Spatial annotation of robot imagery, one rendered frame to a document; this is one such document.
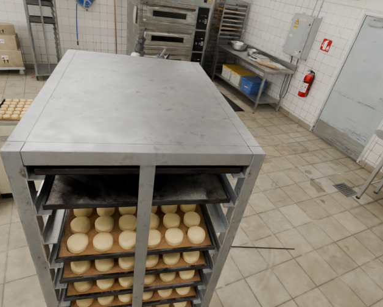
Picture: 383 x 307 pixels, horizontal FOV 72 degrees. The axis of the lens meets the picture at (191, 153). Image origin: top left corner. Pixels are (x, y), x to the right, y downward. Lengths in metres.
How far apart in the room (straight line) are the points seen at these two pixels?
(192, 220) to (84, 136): 0.41
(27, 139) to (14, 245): 2.29
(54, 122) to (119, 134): 0.13
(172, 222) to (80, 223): 0.25
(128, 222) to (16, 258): 1.99
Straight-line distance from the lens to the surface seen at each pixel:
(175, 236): 0.75
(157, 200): 0.59
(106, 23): 6.53
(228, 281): 2.53
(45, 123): 0.58
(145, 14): 5.60
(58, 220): 0.71
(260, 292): 2.58
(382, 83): 4.89
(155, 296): 0.98
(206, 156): 0.51
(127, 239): 0.74
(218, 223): 0.71
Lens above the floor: 2.10
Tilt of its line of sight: 34 degrees down
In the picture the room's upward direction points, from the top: 11 degrees clockwise
